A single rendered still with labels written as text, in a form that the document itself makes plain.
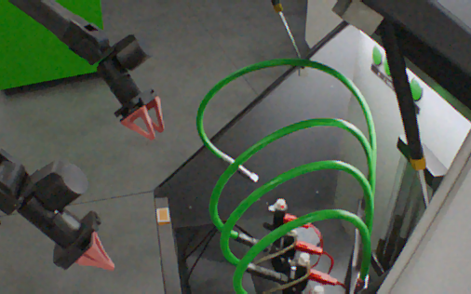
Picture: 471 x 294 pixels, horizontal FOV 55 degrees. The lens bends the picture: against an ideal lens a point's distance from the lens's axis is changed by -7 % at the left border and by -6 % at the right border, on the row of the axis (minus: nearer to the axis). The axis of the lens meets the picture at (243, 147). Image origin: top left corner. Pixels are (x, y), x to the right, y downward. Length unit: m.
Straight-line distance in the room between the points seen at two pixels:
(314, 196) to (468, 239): 0.94
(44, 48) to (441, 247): 3.86
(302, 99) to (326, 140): 0.16
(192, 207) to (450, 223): 0.91
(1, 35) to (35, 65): 0.38
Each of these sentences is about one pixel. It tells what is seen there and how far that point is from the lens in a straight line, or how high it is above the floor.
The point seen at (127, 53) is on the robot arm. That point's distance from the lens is 1.05.
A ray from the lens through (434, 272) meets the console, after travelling 0.60.
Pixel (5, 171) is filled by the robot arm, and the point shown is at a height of 1.35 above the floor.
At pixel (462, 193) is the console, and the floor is 1.46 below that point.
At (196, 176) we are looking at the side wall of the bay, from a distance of 1.30.
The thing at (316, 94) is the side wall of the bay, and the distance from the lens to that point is 1.25.
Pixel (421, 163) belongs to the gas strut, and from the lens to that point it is 0.60.
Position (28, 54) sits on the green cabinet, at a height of 0.35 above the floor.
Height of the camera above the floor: 1.78
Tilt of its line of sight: 33 degrees down
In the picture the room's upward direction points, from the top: 2 degrees clockwise
